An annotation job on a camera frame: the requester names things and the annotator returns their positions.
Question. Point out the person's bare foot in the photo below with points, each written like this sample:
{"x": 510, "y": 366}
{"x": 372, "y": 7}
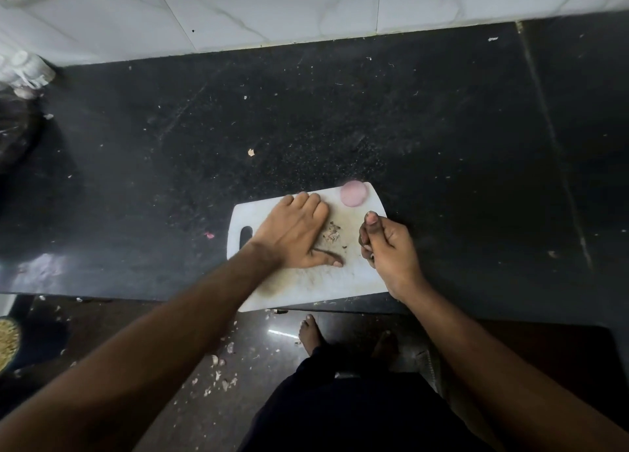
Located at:
{"x": 309, "y": 334}
{"x": 385, "y": 343}

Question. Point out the black plastic bag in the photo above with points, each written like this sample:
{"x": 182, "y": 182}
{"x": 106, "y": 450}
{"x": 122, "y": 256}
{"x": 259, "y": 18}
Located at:
{"x": 17, "y": 132}

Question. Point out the person's navy shorts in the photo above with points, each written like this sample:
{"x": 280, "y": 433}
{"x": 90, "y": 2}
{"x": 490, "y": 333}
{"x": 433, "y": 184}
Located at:
{"x": 354, "y": 417}

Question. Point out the white plastic cutting board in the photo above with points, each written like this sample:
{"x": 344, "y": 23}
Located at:
{"x": 319, "y": 284}

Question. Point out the small red onion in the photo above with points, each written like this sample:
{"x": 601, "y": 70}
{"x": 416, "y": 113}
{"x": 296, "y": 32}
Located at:
{"x": 353, "y": 192}

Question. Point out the person's left hand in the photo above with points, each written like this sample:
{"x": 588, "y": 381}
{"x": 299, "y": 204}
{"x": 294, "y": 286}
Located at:
{"x": 295, "y": 230}

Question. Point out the person's left forearm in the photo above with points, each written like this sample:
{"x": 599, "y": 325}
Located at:
{"x": 137, "y": 358}

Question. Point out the person's right hand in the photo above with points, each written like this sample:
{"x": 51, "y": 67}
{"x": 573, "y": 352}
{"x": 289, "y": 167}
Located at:
{"x": 393, "y": 255}

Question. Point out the grey ribbed floor mat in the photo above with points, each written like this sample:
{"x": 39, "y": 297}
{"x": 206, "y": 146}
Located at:
{"x": 433, "y": 363}

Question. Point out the person's right forearm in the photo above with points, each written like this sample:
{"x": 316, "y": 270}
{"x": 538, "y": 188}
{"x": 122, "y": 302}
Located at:
{"x": 516, "y": 388}

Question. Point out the dark bowl of yellow grains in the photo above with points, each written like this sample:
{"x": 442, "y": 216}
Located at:
{"x": 7, "y": 343}

